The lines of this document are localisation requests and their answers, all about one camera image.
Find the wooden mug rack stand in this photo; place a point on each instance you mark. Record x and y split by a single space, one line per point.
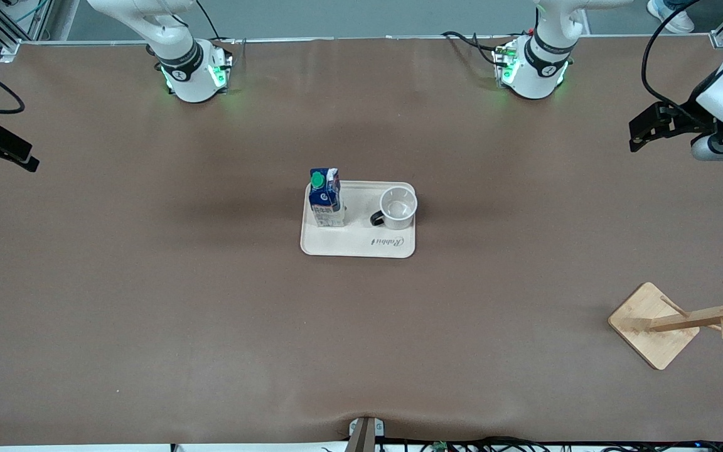
650 326

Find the white sneaker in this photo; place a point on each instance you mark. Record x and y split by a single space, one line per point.
675 19

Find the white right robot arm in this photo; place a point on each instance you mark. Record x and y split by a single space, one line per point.
192 69

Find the green circuit board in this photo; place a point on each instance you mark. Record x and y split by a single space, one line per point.
440 447

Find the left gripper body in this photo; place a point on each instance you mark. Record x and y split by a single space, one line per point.
690 120

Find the white rectangular tray script print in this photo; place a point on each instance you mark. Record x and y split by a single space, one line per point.
349 242

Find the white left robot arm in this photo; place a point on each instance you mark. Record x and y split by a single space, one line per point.
543 63

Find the aluminium profile post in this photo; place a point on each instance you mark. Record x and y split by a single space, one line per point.
364 436

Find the blue milk carton green cap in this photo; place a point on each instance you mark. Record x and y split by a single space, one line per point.
327 201

